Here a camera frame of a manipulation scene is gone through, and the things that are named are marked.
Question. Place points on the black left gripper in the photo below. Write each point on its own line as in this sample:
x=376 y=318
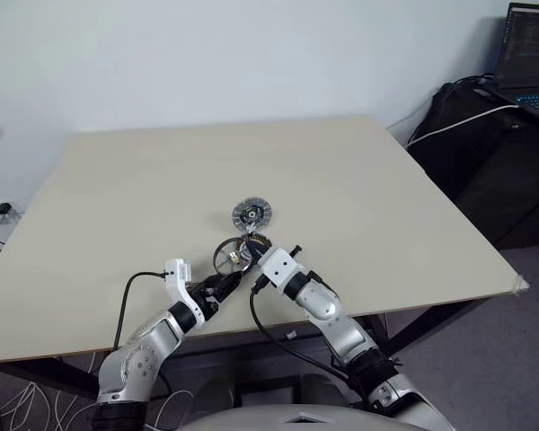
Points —
x=204 y=298

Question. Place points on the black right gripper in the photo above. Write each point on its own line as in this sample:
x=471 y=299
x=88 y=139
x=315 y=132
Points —
x=266 y=247

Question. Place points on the silver spoked black-rimmed rotor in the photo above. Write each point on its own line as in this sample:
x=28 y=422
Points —
x=234 y=257

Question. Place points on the grey stator housing copper windings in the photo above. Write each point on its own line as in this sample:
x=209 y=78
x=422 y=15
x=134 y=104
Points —
x=244 y=244

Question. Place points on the grey motor cover circuit board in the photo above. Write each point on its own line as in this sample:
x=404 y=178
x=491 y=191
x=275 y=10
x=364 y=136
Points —
x=251 y=214

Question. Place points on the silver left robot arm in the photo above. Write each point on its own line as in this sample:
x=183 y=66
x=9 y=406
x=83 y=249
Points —
x=157 y=336

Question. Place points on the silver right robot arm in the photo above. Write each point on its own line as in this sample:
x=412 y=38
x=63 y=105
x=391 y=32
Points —
x=341 y=332

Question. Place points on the dark rounded shape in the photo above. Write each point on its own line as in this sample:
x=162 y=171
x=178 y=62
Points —
x=213 y=393

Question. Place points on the grey robot torso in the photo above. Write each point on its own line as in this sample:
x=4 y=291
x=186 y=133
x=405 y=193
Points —
x=260 y=422

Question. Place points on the black fabric case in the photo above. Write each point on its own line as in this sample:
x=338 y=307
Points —
x=489 y=157

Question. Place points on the clear table corner protector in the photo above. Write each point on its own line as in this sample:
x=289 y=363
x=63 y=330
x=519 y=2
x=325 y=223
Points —
x=521 y=286

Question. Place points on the black open laptop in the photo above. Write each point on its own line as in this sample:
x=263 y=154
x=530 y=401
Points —
x=527 y=45

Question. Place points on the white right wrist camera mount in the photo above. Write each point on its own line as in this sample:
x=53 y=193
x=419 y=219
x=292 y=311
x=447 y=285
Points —
x=280 y=267

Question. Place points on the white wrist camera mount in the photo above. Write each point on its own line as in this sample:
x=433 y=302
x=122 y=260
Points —
x=176 y=274
x=280 y=267

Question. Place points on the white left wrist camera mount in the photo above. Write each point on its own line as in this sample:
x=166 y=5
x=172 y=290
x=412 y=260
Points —
x=176 y=274

